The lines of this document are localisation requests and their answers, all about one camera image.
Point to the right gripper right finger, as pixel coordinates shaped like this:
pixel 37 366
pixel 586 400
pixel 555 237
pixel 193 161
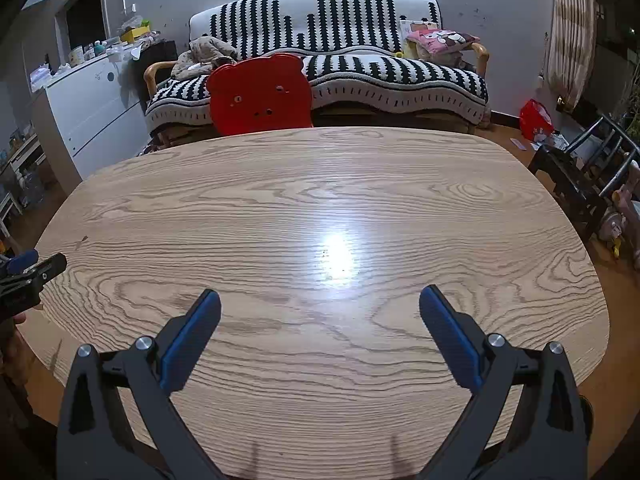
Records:
pixel 525 418

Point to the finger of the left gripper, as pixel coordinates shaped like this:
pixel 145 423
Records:
pixel 18 264
pixel 25 288

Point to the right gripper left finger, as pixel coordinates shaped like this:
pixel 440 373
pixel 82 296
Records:
pixel 117 420

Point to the person's left hand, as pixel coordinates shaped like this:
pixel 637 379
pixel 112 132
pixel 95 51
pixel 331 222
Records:
pixel 19 318

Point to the white drawer cabinet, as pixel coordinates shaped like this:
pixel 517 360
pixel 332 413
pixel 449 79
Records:
pixel 90 117

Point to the pink toy ride-on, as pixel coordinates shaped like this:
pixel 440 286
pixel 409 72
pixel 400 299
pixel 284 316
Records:
pixel 621 221

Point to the black metal rack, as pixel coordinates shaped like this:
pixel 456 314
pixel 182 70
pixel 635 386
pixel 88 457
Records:
pixel 587 171

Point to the beige plush on sofa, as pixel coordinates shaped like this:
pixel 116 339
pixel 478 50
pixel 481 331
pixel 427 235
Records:
pixel 204 55

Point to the red bear-shaped chair back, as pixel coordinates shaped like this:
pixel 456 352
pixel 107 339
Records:
pixel 260 94

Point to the red bag on floor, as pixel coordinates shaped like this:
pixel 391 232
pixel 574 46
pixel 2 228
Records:
pixel 534 120

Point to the beige patterned curtain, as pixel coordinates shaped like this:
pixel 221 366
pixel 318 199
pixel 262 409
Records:
pixel 571 49

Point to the black white striped sofa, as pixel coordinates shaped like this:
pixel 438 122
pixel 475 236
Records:
pixel 352 52

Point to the pink cushion on sofa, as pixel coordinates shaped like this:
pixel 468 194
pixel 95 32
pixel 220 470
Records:
pixel 424 41

